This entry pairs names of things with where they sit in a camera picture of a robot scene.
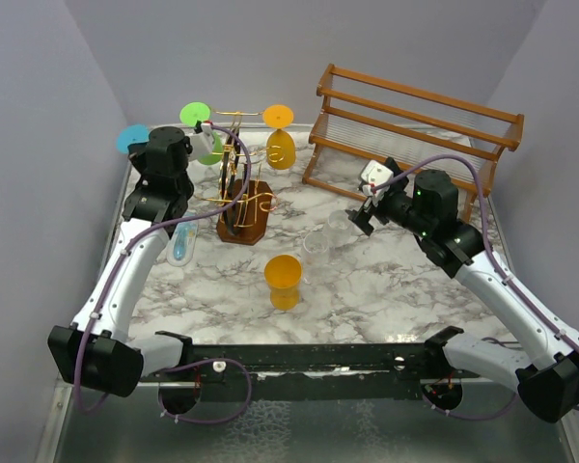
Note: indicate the gold wire wine glass rack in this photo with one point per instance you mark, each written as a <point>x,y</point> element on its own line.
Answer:
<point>245,222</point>

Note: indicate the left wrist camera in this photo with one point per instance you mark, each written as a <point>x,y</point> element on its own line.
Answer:
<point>205,129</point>

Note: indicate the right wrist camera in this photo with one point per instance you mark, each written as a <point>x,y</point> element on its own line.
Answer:
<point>375,175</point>

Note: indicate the blue plastic wine glass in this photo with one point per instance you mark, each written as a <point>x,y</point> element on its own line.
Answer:
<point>133,134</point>

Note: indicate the green plastic wine glass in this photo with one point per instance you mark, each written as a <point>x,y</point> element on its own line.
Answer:
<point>198,111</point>

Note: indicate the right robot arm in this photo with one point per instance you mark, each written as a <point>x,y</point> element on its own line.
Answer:
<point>544,373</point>

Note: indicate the clear wine glass rear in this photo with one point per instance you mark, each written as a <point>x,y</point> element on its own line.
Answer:
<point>339,230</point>

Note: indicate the clear wine glass front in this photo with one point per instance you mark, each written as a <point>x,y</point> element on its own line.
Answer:
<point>315,255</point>

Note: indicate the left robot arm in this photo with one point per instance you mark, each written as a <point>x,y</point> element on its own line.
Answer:
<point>93,351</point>

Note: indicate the orange wine glass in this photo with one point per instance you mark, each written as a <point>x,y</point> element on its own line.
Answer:
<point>280,147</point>
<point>283,275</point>

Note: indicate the black mounting rail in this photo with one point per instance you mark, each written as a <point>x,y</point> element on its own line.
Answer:
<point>295,372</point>

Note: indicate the wooden shelf rack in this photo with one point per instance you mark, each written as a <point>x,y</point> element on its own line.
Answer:
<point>372,118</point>

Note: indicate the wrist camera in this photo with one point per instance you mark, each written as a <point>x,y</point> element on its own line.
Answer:
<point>375,175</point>
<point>205,129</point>

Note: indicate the orange wine glass front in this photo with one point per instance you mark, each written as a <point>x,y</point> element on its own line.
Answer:
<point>283,275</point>

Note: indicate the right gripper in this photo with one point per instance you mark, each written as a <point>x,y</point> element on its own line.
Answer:
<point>362,217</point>

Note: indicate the clear wine glass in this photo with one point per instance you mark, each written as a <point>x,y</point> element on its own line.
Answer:
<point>339,230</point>
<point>315,255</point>

